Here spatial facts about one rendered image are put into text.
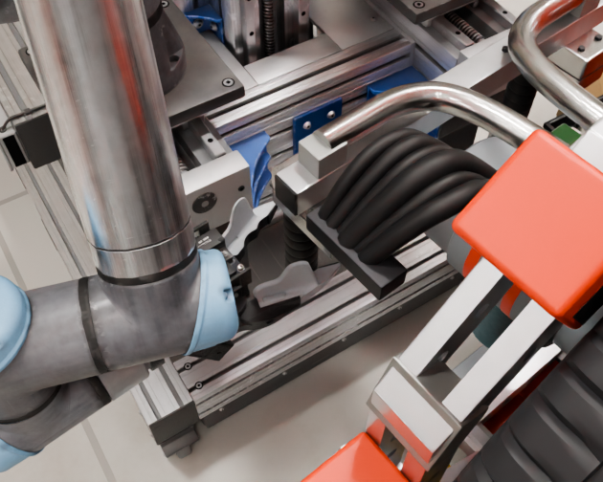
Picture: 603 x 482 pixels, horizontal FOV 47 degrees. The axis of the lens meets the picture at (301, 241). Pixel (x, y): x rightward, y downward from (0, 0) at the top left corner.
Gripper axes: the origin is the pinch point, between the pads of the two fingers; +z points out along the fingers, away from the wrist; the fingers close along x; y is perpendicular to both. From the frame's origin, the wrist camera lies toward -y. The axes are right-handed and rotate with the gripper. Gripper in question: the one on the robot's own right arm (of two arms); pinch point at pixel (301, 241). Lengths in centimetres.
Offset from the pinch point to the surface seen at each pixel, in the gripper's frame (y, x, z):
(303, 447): -83, 5, 5
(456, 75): 15.0, -2.5, 16.6
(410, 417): 13.6, -23.8, -9.6
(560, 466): 22.7, -32.5, -8.7
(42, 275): -83, 78, -18
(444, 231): 2.8, -9.7, 10.6
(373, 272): 15.0, -14.1, -4.3
